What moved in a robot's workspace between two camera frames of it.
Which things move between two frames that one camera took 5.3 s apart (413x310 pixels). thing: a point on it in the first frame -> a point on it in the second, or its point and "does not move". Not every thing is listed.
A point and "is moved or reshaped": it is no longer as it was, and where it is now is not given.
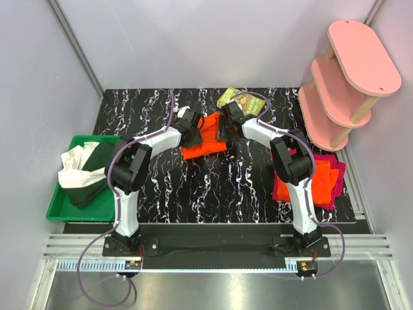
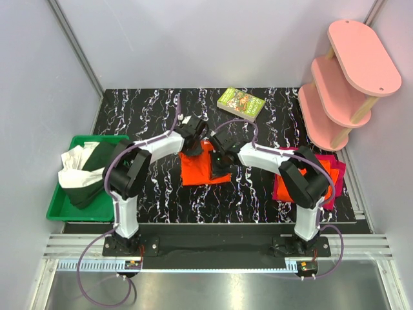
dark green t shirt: x=80 y=197 does not move
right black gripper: x=222 y=123 -> x=215 y=170
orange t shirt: x=209 y=124 is moved or reshaped
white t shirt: x=72 y=162 does not move
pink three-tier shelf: x=355 y=70 does not move
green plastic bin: x=61 y=208 does not move
